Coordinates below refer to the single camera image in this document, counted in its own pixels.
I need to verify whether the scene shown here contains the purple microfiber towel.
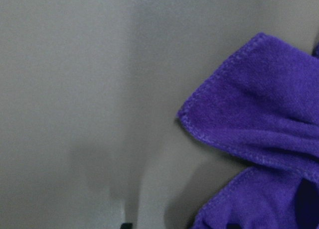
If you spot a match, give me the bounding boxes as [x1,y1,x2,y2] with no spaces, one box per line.
[177,33,319,229]

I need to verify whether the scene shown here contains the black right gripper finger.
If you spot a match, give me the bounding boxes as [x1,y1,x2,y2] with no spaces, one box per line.
[120,223,132,229]

